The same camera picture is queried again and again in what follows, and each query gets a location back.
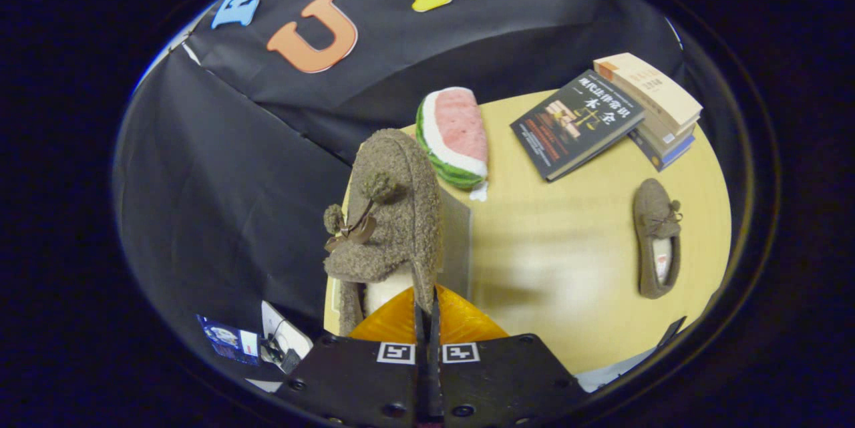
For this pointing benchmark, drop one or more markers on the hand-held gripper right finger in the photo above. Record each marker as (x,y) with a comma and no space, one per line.
(501,381)

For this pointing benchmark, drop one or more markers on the beige cover book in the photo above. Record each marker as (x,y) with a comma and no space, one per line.
(651,91)

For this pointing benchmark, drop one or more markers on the watermelon slice plush toy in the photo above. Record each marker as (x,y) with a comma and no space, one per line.
(457,127)

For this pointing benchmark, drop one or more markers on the brown fuzzy shoe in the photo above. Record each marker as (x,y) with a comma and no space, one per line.
(651,214)
(401,214)

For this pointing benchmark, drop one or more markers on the grey fabric storage box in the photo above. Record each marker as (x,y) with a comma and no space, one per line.
(457,248)

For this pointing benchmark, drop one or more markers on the black cover book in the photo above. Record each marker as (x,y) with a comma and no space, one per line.
(574,124)

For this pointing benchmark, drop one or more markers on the blue printed card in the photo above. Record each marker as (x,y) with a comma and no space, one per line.
(227,338)

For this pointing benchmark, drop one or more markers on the blue cover book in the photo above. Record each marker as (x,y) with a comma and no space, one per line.
(668,155)

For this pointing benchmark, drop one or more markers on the black backdrop cloth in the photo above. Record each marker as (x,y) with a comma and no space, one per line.
(234,181)

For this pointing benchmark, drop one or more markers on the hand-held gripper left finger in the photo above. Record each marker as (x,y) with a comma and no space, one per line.
(354,381)

